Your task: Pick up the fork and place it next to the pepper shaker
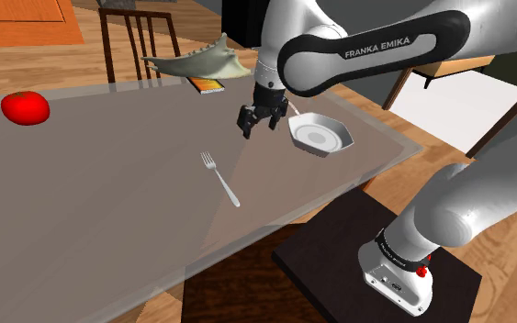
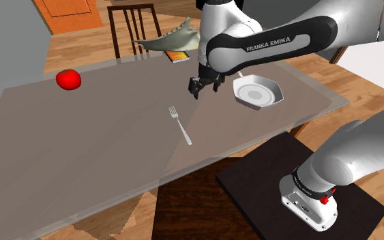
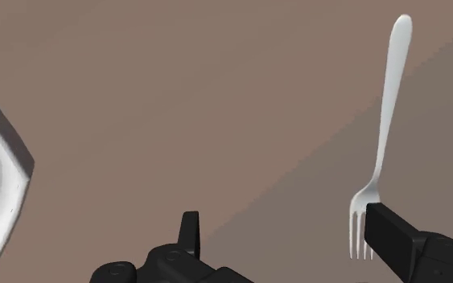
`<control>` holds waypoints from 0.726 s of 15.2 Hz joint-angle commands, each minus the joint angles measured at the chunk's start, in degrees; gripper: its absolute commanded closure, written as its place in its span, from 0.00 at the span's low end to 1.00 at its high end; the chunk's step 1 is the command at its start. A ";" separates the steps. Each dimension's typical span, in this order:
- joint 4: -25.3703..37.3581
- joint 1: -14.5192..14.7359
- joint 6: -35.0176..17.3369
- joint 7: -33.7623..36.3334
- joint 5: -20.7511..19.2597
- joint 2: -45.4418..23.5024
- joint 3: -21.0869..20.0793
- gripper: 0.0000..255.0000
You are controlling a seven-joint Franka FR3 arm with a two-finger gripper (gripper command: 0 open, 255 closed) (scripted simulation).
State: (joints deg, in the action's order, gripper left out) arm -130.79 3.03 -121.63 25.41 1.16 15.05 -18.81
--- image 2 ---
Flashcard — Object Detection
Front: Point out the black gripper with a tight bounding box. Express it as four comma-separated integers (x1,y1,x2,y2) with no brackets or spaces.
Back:
188,64,226,100

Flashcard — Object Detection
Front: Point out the orange book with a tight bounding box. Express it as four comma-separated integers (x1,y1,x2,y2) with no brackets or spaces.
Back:
164,50,191,64

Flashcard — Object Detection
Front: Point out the silver fork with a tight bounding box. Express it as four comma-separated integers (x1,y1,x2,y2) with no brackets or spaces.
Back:
168,106,193,147

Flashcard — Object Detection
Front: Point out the white angular bowl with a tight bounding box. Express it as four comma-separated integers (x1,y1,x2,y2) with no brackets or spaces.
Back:
233,74,284,112

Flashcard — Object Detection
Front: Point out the pale green jawbone figure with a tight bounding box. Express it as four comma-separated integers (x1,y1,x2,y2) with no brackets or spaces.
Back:
132,17,201,53

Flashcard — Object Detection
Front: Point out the dark wooden chair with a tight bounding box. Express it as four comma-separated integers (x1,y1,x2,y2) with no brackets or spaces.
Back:
106,3,163,59

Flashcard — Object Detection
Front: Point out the dark robot stand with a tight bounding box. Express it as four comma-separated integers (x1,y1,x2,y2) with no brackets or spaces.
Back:
215,131,384,240

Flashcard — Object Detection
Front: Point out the red tomato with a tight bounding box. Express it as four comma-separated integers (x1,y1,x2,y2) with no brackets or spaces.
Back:
55,69,82,91

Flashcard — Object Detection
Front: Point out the glass table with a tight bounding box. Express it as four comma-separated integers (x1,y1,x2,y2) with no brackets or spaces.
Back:
0,49,351,240

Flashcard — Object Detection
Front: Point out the orange door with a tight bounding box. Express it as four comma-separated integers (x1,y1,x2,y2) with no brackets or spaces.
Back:
33,0,104,35

